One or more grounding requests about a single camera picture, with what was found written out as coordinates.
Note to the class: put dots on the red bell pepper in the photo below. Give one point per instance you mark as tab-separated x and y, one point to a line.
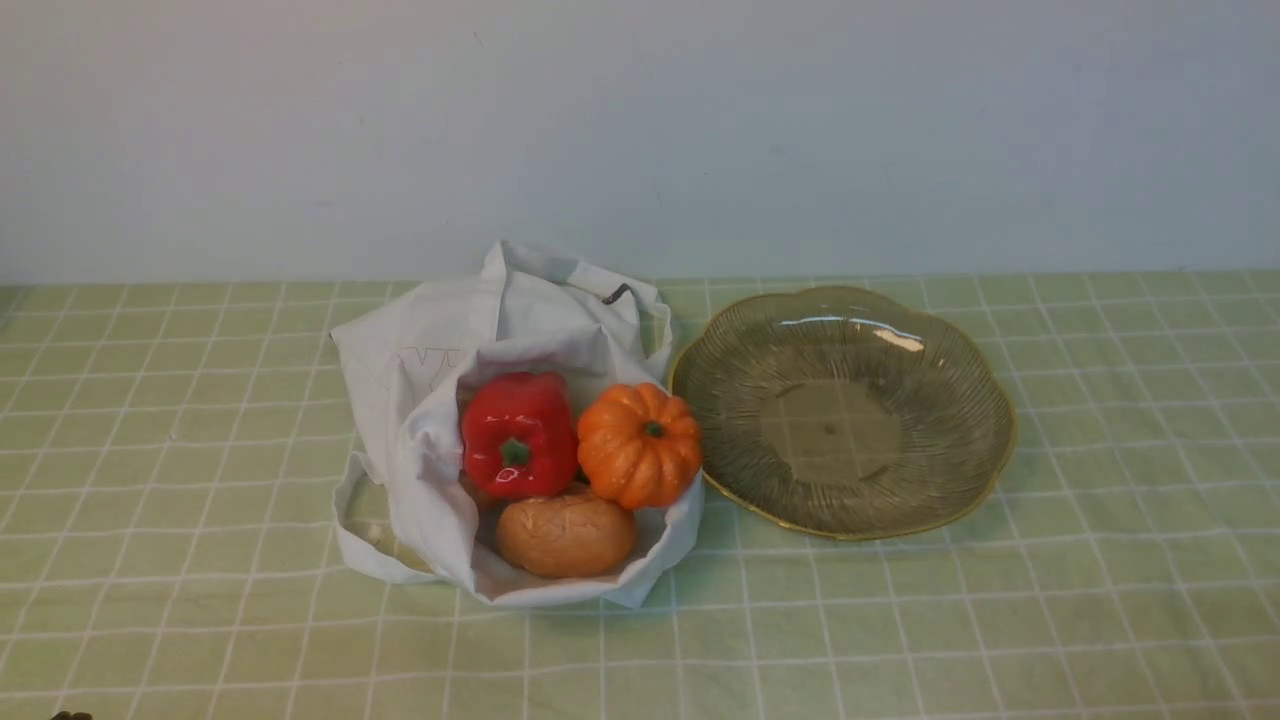
519	436

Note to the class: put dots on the white cloth bag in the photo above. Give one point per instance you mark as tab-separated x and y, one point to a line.
401	514

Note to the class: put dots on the small orange pumpkin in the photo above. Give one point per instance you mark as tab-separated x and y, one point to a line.
639	447

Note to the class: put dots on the clear glass plate gold rim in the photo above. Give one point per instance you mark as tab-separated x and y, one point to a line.
841	413

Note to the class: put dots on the green checked tablecloth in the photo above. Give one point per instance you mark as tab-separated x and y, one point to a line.
170	453

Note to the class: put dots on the brown bread roll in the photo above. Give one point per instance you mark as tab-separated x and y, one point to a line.
575	535

